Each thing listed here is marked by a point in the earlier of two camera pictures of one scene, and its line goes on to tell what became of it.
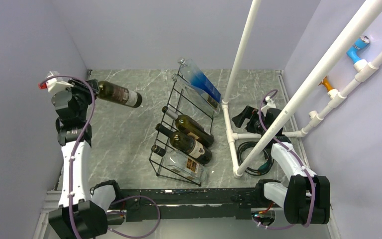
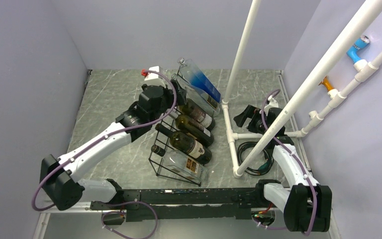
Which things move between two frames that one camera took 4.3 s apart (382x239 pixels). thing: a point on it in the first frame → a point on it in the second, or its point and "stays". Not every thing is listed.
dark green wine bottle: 198,151 stays
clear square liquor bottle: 182,164 stays
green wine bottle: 128,97 → 197,112
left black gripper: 79,87 → 180,93
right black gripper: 239,119 stays
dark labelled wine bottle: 189,126 stays
